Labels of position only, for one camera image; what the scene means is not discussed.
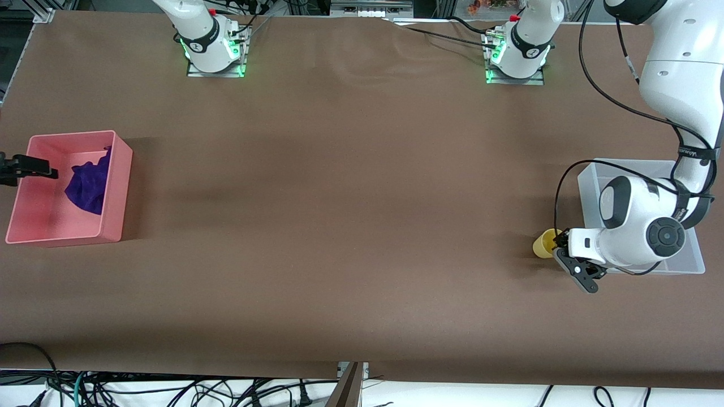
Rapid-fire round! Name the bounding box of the purple cloth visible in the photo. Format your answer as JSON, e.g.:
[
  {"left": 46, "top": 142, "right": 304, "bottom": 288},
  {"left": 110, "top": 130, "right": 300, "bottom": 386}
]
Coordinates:
[{"left": 64, "top": 147, "right": 112, "bottom": 216}]

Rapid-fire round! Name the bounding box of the white power strip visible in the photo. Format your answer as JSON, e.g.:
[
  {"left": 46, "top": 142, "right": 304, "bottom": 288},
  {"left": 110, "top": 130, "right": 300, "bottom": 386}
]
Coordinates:
[{"left": 330, "top": 0, "right": 415, "bottom": 19}]

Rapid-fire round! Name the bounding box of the short black table cable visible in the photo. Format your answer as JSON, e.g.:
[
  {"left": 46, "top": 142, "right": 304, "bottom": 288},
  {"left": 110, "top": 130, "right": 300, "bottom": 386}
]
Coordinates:
[{"left": 450, "top": 16, "right": 494, "bottom": 38}]

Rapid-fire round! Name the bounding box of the long black table cable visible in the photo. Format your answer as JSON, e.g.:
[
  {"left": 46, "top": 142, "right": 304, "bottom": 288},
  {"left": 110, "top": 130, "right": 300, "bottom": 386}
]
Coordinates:
[{"left": 389, "top": 19, "right": 498, "bottom": 50}]

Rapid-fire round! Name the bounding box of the black floor cable loop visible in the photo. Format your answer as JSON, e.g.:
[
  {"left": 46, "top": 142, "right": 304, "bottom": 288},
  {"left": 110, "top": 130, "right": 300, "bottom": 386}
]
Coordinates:
[{"left": 0, "top": 342, "right": 62, "bottom": 399}]

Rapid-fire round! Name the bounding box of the pink plastic bin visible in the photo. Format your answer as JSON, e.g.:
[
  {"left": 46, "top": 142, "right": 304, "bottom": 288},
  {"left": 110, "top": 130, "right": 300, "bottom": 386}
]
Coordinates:
[{"left": 5, "top": 130, "right": 133, "bottom": 248}]

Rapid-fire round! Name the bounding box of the dark table support post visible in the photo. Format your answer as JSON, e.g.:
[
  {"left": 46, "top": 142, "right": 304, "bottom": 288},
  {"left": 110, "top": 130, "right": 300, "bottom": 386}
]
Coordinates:
[{"left": 324, "top": 362, "right": 364, "bottom": 407}]

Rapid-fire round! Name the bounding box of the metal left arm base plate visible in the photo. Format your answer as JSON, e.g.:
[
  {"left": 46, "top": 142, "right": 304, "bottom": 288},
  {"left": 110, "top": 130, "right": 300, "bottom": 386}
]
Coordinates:
[{"left": 485, "top": 28, "right": 545, "bottom": 86}]

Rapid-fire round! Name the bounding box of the translucent plastic bin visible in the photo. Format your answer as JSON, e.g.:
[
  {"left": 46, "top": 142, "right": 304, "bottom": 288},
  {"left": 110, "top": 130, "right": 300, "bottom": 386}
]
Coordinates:
[{"left": 577, "top": 158, "right": 706, "bottom": 276}]

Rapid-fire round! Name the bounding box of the yellow plastic cup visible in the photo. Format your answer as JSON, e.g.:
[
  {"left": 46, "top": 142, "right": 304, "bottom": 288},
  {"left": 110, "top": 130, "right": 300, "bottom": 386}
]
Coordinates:
[{"left": 532, "top": 228, "right": 563, "bottom": 259}]

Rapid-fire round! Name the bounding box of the aluminium frame profile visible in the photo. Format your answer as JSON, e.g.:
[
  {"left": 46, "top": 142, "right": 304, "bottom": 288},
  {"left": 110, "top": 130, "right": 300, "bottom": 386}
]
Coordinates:
[{"left": 33, "top": 0, "right": 64, "bottom": 24}]

